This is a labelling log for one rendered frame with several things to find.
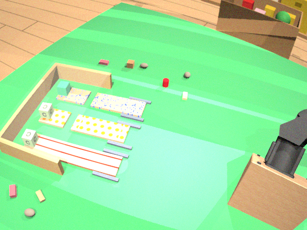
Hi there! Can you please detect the red cylinder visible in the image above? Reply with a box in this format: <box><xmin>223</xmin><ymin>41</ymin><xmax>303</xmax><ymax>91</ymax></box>
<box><xmin>163</xmin><ymin>78</ymin><xmax>169</xmax><ymax>88</ymax></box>

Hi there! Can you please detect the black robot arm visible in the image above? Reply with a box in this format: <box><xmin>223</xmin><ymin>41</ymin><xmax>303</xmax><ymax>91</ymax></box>
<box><xmin>264</xmin><ymin>109</ymin><xmax>307</xmax><ymax>179</ymax></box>

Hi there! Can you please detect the beige ball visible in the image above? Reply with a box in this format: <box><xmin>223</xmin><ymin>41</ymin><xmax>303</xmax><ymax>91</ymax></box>
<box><xmin>184</xmin><ymin>72</ymin><xmax>191</xmax><ymax>78</ymax></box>
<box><xmin>24</xmin><ymin>208</ymin><xmax>35</xmax><ymax>217</ymax></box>
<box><xmin>140</xmin><ymin>63</ymin><xmax>148</xmax><ymax>68</ymax></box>

